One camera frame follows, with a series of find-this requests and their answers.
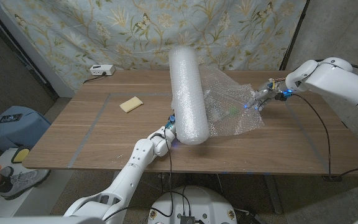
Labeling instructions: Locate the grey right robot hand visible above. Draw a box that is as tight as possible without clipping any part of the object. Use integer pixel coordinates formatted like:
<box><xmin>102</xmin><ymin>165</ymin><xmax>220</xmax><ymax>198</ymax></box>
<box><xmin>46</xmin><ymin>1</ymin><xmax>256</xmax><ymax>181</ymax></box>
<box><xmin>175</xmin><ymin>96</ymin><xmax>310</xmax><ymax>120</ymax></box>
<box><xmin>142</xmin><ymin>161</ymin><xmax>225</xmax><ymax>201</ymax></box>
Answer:
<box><xmin>244</xmin><ymin>79</ymin><xmax>288</xmax><ymax>112</ymax></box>

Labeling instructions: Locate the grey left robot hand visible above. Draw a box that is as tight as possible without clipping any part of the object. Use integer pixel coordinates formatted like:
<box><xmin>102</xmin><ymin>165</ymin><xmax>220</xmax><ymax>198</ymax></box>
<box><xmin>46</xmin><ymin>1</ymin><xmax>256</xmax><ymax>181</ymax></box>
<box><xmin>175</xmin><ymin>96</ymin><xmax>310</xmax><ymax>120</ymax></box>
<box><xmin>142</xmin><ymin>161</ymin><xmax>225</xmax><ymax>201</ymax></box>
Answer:
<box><xmin>165</xmin><ymin>114</ymin><xmax>177</xmax><ymax>135</ymax></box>

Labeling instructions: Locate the bubble wrap roll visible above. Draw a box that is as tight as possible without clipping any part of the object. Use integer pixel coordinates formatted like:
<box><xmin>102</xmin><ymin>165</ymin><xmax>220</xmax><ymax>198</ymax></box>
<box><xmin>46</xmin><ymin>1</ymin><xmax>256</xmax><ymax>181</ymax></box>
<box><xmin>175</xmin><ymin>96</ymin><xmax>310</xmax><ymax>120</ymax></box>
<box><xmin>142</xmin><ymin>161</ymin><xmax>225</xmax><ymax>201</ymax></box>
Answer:
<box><xmin>168</xmin><ymin>45</ymin><xmax>265</xmax><ymax>146</ymax></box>

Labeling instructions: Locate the yellow sponge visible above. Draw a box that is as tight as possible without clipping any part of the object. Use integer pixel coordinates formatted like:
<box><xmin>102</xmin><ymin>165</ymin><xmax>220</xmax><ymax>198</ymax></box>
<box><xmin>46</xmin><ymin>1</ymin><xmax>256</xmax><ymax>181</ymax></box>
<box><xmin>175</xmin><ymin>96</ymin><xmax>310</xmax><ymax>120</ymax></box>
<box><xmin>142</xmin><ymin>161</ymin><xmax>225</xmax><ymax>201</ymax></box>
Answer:
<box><xmin>119</xmin><ymin>96</ymin><xmax>144</xmax><ymax>113</ymax></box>

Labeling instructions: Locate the black backdrop pole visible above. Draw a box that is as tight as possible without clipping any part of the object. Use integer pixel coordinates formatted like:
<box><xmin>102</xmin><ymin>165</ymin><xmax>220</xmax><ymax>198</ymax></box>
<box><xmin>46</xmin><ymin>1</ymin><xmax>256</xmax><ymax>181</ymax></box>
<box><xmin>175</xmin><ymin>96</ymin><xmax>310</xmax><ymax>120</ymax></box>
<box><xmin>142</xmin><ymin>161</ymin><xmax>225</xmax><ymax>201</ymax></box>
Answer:
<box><xmin>279</xmin><ymin>0</ymin><xmax>310</xmax><ymax>72</ymax></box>

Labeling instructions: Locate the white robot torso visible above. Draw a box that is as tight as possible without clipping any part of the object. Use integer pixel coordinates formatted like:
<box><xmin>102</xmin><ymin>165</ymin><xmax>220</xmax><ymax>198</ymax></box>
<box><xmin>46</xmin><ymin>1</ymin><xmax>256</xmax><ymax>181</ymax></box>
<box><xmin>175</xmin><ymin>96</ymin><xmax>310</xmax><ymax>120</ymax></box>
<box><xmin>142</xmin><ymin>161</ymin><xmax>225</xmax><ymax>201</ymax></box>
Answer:
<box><xmin>147</xmin><ymin>185</ymin><xmax>238</xmax><ymax>224</ymax></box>

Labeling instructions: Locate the white power strip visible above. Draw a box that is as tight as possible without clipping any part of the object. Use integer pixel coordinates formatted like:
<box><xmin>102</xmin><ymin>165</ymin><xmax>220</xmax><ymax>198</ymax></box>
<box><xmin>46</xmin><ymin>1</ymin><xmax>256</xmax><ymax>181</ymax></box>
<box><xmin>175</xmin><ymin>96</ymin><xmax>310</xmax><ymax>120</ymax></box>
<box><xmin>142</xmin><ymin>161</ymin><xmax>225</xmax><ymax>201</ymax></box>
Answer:
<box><xmin>89</xmin><ymin>64</ymin><xmax>116</xmax><ymax>77</ymax></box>

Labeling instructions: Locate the floral backdrop cloth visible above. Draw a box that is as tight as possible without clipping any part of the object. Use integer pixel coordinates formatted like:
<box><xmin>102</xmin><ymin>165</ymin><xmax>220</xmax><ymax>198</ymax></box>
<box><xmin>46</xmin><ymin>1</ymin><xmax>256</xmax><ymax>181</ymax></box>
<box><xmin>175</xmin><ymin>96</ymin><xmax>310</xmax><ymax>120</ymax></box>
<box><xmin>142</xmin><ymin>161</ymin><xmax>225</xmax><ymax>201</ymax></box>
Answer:
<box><xmin>0</xmin><ymin>0</ymin><xmax>308</xmax><ymax>91</ymax></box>

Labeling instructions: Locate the black torso device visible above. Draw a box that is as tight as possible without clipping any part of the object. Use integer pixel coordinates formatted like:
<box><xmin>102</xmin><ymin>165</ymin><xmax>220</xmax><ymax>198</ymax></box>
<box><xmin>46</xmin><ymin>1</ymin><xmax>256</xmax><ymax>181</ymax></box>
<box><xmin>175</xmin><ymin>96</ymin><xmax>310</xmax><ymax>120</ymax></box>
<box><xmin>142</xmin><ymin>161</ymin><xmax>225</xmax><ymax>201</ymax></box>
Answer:
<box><xmin>179</xmin><ymin>214</ymin><xmax>196</xmax><ymax>224</ymax></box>

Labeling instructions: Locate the yellow black-rimmed pad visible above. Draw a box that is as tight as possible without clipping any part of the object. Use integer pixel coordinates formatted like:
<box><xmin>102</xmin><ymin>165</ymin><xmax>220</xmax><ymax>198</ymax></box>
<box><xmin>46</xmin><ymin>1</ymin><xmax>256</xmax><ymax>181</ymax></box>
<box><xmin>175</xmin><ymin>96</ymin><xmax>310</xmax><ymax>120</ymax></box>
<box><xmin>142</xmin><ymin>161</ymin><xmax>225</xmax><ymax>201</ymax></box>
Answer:
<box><xmin>11</xmin><ymin>146</ymin><xmax>30</xmax><ymax>164</ymax></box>

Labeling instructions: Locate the white floor platform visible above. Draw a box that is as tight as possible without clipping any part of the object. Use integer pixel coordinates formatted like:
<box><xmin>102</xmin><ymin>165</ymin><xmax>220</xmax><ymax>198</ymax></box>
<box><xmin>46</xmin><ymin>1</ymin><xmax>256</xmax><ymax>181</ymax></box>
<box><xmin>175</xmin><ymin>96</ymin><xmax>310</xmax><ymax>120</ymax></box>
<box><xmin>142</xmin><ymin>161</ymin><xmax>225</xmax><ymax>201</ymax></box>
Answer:
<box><xmin>0</xmin><ymin>148</ymin><xmax>74</xmax><ymax>218</ymax></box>

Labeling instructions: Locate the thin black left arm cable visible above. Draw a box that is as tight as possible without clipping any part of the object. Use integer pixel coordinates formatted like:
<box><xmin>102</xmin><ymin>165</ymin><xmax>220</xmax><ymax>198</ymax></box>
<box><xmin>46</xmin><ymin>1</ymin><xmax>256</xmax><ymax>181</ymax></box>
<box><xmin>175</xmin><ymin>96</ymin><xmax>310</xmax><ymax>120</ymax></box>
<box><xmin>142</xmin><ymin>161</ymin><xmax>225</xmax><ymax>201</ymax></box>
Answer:
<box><xmin>103</xmin><ymin>127</ymin><xmax>175</xmax><ymax>222</ymax></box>

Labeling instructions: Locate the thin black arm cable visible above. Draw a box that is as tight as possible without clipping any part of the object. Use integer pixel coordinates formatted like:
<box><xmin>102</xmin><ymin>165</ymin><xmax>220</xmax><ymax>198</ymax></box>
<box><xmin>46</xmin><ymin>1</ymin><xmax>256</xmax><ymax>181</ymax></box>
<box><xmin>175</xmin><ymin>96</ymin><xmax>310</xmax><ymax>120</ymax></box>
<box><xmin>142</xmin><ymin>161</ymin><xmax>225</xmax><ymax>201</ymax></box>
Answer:
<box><xmin>292</xmin><ymin>93</ymin><xmax>358</xmax><ymax>179</ymax></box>
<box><xmin>103</xmin><ymin>127</ymin><xmax>175</xmax><ymax>222</ymax></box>

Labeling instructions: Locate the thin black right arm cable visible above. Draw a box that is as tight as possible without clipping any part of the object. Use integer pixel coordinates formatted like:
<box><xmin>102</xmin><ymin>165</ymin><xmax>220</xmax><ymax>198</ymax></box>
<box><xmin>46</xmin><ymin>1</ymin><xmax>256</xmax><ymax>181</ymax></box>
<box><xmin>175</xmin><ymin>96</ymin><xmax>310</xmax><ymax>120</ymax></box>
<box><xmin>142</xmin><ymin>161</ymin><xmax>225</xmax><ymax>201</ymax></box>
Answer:
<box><xmin>292</xmin><ymin>93</ymin><xmax>358</xmax><ymax>179</ymax></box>

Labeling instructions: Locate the black torso cable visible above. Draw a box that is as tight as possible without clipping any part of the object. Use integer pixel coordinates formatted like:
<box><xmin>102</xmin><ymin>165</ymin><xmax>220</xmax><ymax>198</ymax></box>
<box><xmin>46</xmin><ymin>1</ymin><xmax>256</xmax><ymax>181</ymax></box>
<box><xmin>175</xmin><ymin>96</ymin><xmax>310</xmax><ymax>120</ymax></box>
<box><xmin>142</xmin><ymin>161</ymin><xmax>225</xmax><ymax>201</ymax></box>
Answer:
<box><xmin>165</xmin><ymin>185</ymin><xmax>193</xmax><ymax>216</ymax></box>

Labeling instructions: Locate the black power strip cable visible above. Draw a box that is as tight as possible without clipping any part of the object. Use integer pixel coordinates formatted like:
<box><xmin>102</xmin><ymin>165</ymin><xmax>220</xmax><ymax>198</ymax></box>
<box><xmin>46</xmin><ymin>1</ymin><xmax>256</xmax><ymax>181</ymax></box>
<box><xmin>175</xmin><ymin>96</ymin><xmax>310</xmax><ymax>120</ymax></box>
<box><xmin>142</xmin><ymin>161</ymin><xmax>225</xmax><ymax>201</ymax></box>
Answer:
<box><xmin>83</xmin><ymin>72</ymin><xmax>108</xmax><ymax>85</ymax></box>

